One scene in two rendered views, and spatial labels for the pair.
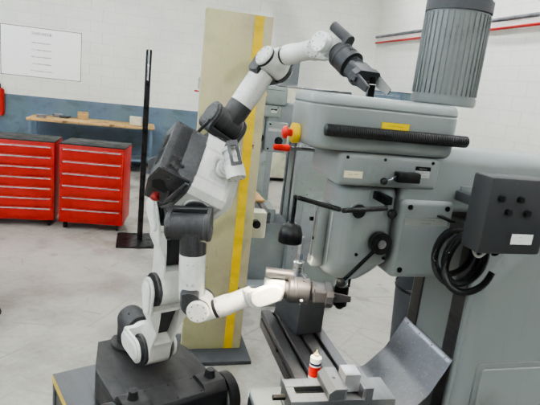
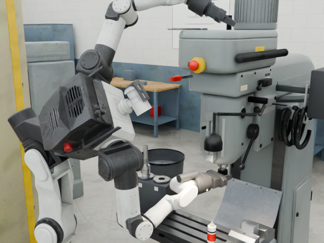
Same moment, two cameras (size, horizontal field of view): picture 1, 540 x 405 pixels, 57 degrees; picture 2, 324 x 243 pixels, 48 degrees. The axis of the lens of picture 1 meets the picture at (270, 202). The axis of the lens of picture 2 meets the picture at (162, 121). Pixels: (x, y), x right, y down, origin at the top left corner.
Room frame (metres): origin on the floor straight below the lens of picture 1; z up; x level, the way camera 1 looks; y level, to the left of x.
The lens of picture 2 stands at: (0.46, 0.88, 1.89)
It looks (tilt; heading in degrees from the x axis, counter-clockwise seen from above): 14 degrees down; 324
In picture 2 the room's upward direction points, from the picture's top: straight up
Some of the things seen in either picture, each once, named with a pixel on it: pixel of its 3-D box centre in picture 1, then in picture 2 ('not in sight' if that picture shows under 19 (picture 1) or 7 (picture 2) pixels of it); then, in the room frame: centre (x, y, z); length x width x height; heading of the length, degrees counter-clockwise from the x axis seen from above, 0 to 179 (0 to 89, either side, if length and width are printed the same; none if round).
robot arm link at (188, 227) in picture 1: (189, 233); (121, 169); (1.58, 0.26, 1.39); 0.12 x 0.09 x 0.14; 92
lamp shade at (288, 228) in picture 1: (291, 231); (213, 141); (1.44, -0.07, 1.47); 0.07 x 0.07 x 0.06
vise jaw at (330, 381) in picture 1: (331, 382); (243, 237); (1.42, -0.26, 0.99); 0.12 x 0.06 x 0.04; 13
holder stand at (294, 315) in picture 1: (299, 300); (154, 193); (2.01, -0.17, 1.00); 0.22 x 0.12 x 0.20; 25
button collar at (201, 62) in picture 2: (294, 132); (197, 65); (1.52, -0.05, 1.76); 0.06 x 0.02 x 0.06; 16
